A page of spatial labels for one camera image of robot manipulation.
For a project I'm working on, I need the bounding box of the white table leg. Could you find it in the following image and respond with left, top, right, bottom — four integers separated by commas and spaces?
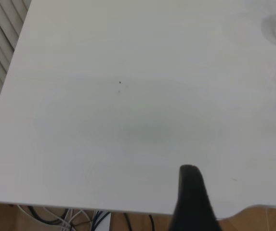
96, 211, 112, 231

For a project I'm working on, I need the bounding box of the white cable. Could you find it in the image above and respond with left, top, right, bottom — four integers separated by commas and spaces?
16, 204, 71, 231
64, 209, 92, 231

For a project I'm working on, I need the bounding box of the black cable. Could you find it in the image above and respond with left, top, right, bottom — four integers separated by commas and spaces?
148, 214, 156, 231
26, 205, 69, 225

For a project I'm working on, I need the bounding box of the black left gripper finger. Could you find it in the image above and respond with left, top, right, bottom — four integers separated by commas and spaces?
168, 165, 223, 231

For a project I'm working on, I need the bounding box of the dark blue cable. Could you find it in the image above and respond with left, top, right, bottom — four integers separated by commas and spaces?
90, 211, 105, 231

